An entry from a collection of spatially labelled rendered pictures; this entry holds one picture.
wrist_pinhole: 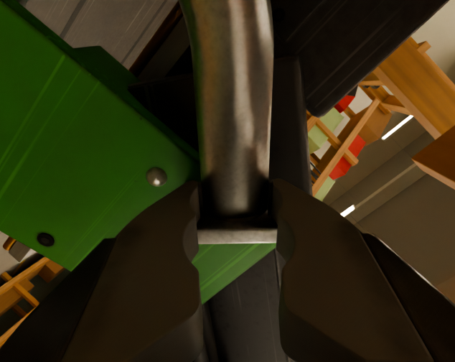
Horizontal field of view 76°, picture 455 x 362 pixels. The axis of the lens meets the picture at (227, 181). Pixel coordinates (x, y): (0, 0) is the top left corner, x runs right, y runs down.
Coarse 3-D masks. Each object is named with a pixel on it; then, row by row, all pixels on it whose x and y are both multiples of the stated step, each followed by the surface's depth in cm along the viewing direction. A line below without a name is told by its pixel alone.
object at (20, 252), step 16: (176, 16) 23; (160, 32) 23; (176, 32) 23; (144, 48) 24; (160, 48) 24; (176, 48) 23; (144, 64) 24; (160, 64) 24; (176, 64) 24; (144, 80) 25; (16, 240) 33; (16, 256) 34
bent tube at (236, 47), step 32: (192, 0) 9; (224, 0) 9; (256, 0) 9; (192, 32) 10; (224, 32) 9; (256, 32) 9; (192, 64) 11; (224, 64) 9; (256, 64) 10; (224, 96) 10; (256, 96) 10; (224, 128) 10; (256, 128) 11; (224, 160) 11; (256, 160) 11; (224, 192) 12; (256, 192) 12; (224, 224) 12; (256, 224) 12
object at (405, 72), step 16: (400, 48) 75; (384, 64) 77; (400, 64) 76; (416, 64) 76; (384, 80) 83; (400, 80) 78; (416, 80) 77; (432, 80) 76; (400, 96) 82; (416, 96) 78; (432, 96) 77; (448, 96) 76; (416, 112) 81; (432, 112) 78; (448, 112) 77; (432, 128) 81; (448, 128) 78
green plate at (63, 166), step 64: (0, 0) 12; (0, 64) 13; (64, 64) 13; (0, 128) 14; (64, 128) 14; (128, 128) 14; (0, 192) 16; (64, 192) 16; (128, 192) 16; (64, 256) 18; (256, 256) 18
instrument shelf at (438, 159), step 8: (440, 136) 61; (448, 136) 58; (432, 144) 61; (440, 144) 58; (448, 144) 56; (424, 152) 61; (432, 152) 58; (440, 152) 56; (448, 152) 54; (416, 160) 61; (424, 160) 58; (432, 160) 56; (440, 160) 54; (448, 160) 52; (424, 168) 59; (432, 168) 54; (440, 168) 52; (448, 168) 50; (432, 176) 59; (440, 176) 52; (448, 176) 49; (448, 184) 52
